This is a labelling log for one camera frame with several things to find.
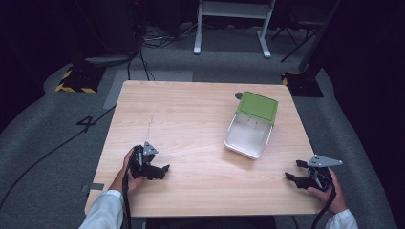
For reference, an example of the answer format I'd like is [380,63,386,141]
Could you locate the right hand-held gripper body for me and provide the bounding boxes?
[305,154,344,192]

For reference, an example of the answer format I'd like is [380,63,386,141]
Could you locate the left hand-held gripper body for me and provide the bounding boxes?
[128,141,160,179]

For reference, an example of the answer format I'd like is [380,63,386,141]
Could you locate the green box lid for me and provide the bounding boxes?
[235,91,280,126]

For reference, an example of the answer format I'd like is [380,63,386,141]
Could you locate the person's right hand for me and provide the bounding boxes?
[307,167,349,215]

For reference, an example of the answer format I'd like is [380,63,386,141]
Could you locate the person's left hand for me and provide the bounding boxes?
[109,146,148,195]

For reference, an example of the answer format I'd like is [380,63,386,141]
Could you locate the person's dark pants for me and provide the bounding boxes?
[144,216,278,229]

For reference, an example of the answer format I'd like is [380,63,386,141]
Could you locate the black yellow-striped stand base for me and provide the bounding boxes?
[54,64,106,94]
[281,71,326,98]

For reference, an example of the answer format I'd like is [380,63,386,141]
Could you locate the black tripod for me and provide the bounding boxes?
[270,24,320,63]

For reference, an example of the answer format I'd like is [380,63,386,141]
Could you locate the black slanted stand pole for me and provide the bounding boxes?
[297,0,342,77]

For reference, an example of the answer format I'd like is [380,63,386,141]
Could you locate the dark cabinet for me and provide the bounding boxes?
[75,0,142,60]

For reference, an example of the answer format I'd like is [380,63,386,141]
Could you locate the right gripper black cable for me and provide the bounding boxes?
[310,184,338,229]

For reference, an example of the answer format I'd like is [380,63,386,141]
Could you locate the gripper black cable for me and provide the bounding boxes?
[121,165,133,229]
[310,184,338,229]

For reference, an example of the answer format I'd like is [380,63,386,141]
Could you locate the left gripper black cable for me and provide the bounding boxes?
[121,165,133,229]

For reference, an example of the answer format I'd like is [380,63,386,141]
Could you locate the long black floor cable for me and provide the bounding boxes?
[0,105,117,210]

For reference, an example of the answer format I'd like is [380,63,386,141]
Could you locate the thin black hanging cable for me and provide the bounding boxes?
[126,47,156,82]

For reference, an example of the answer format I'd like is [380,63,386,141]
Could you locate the bundle of floor cables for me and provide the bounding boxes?
[141,22,200,50]

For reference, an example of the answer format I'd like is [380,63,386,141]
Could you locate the white metal desk frame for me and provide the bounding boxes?
[193,0,277,60]

